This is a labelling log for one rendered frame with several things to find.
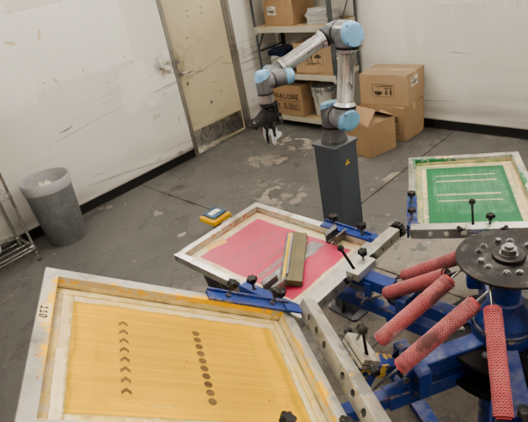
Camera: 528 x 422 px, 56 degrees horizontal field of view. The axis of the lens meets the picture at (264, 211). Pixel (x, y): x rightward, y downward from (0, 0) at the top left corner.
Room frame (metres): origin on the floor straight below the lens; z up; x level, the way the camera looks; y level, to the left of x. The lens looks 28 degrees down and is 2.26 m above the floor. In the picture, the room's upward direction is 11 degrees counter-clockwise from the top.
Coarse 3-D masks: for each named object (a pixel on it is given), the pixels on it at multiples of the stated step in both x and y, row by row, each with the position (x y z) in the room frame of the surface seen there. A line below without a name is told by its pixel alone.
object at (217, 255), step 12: (228, 240) 2.18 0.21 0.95; (240, 240) 2.15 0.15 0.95; (216, 252) 2.09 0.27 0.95; (228, 252) 2.07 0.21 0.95; (228, 264) 1.97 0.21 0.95; (276, 264) 1.89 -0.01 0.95; (264, 276) 1.81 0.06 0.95; (312, 276) 1.74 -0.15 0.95; (288, 288) 1.69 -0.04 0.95; (300, 288) 1.68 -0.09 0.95
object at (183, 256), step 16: (256, 208) 2.41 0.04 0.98; (272, 208) 2.35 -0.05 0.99; (224, 224) 2.28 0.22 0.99; (304, 224) 2.16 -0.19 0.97; (208, 240) 2.18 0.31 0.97; (352, 240) 1.94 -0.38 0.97; (176, 256) 2.07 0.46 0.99; (352, 256) 1.78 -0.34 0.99; (208, 272) 1.89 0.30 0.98; (224, 272) 1.85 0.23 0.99; (336, 272) 1.69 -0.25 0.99
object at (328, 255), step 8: (248, 224) 2.30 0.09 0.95; (256, 224) 2.28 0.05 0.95; (264, 224) 2.26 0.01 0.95; (272, 224) 2.25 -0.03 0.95; (240, 232) 2.24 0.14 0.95; (248, 232) 2.22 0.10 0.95; (256, 232) 2.20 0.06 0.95; (280, 232) 2.16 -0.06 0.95; (288, 232) 2.14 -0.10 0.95; (248, 240) 2.14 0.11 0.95; (312, 240) 2.02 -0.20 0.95; (320, 240) 2.01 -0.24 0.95; (320, 248) 1.95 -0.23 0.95; (328, 248) 1.93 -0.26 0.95; (336, 248) 1.92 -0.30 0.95; (344, 248) 1.91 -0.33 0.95; (312, 256) 1.89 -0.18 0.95; (320, 256) 1.88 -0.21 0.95; (328, 256) 1.87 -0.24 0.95; (336, 256) 1.86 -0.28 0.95; (304, 264) 1.85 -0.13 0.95; (312, 264) 1.83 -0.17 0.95; (320, 264) 1.82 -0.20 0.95; (328, 264) 1.81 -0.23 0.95
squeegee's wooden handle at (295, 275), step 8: (296, 232) 2.06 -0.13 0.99; (296, 240) 1.99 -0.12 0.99; (304, 240) 1.99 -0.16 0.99; (296, 248) 1.93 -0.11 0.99; (304, 248) 1.93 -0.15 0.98; (296, 256) 1.86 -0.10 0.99; (304, 256) 1.86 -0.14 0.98; (296, 264) 1.81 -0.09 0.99; (288, 272) 1.75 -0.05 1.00; (296, 272) 1.75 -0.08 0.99; (288, 280) 1.70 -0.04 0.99; (296, 280) 1.69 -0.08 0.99
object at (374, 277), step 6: (372, 270) 1.59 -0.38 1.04; (366, 276) 1.56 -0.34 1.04; (372, 276) 1.55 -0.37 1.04; (378, 276) 1.55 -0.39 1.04; (384, 276) 1.54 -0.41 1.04; (354, 282) 1.59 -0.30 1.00; (360, 282) 1.57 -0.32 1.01; (366, 282) 1.55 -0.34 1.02; (372, 282) 1.52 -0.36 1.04; (378, 282) 1.51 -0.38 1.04; (384, 282) 1.50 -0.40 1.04; (390, 282) 1.50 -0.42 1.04; (396, 282) 1.51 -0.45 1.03; (372, 288) 1.53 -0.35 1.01; (378, 288) 1.51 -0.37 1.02
